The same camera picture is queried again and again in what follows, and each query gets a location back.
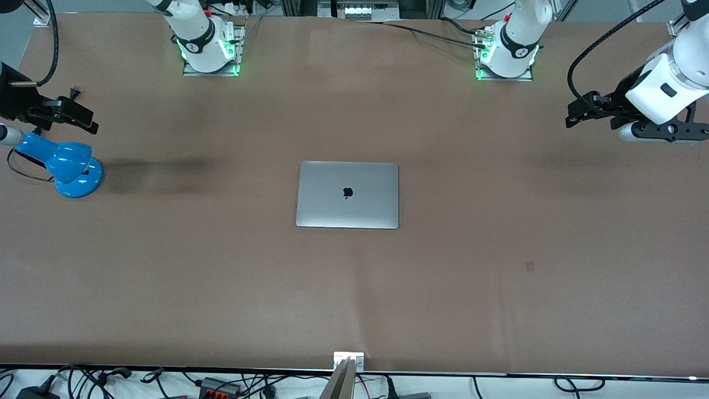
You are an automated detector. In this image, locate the silver grey laptop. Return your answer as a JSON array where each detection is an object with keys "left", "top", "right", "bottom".
[{"left": 295, "top": 161, "right": 400, "bottom": 229}]

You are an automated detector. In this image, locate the blue desk lamp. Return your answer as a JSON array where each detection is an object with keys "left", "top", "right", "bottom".
[{"left": 13, "top": 133, "right": 105, "bottom": 199}]

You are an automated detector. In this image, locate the brown table cover mat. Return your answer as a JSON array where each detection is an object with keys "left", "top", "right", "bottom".
[{"left": 0, "top": 12, "right": 709, "bottom": 378}]

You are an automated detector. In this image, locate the white power strip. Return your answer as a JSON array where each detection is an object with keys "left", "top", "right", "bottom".
[{"left": 317, "top": 0, "right": 400, "bottom": 22}]

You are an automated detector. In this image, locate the black power adapter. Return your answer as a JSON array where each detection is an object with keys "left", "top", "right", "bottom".
[{"left": 16, "top": 385, "right": 60, "bottom": 399}]

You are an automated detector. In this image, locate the black orange connector box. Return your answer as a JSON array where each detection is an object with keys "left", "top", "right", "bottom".
[{"left": 198, "top": 377, "right": 242, "bottom": 398}]

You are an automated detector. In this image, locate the grey aluminium bar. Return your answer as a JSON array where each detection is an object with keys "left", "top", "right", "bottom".
[{"left": 318, "top": 357, "right": 355, "bottom": 399}]

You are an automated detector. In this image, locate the black lamp power cord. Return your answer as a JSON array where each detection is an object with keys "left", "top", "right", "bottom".
[{"left": 7, "top": 86, "right": 83, "bottom": 183}]

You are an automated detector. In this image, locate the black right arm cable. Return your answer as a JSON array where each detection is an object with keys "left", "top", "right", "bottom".
[{"left": 10, "top": 0, "right": 59, "bottom": 88}]

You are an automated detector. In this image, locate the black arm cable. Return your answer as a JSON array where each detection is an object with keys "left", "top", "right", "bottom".
[
  {"left": 568, "top": 0, "right": 668, "bottom": 111},
  {"left": 10, "top": 0, "right": 59, "bottom": 88}
]

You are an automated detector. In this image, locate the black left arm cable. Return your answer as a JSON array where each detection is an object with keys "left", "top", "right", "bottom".
[{"left": 568, "top": 0, "right": 668, "bottom": 111}]

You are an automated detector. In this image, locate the black left camera bracket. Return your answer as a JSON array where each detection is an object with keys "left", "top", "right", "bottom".
[{"left": 631, "top": 103, "right": 709, "bottom": 144}]

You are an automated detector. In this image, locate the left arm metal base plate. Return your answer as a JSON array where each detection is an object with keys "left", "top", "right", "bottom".
[{"left": 474, "top": 28, "right": 535, "bottom": 82}]

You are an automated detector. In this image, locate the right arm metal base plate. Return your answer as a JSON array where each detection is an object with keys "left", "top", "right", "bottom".
[{"left": 183, "top": 23, "right": 243, "bottom": 77}]

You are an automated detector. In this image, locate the short black table cable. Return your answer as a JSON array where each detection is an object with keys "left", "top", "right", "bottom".
[{"left": 439, "top": 16, "right": 484, "bottom": 36}]

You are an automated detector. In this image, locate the long black table cable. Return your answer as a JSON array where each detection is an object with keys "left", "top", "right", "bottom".
[{"left": 354, "top": 20, "right": 488, "bottom": 49}]

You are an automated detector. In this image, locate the tangled black cable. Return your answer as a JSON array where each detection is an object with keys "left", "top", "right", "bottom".
[{"left": 55, "top": 365, "right": 133, "bottom": 399}]

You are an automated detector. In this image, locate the looped black cable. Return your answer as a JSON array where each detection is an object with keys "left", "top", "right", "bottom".
[{"left": 554, "top": 375, "right": 605, "bottom": 392}]

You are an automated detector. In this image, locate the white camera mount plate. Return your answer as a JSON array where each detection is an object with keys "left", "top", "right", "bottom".
[{"left": 333, "top": 351, "right": 365, "bottom": 371}]

